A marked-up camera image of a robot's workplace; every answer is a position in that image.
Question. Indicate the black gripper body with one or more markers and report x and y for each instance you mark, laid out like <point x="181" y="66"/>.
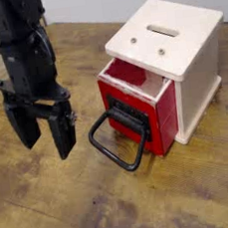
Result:
<point x="32" y="89"/>

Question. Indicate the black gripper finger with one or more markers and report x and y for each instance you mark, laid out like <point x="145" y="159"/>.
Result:
<point x="26" y="127"/>
<point x="62" y="124"/>

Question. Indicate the black metal drawer handle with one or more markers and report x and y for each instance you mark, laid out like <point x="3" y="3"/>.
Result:
<point x="128" y="120"/>

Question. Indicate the red drawer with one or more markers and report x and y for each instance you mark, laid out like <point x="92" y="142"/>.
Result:
<point x="145" y="92"/>

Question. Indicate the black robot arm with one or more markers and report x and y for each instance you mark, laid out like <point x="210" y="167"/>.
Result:
<point x="18" y="18"/>

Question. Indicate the white wooden drawer box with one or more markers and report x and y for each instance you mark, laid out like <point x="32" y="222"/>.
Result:
<point x="178" y="42"/>

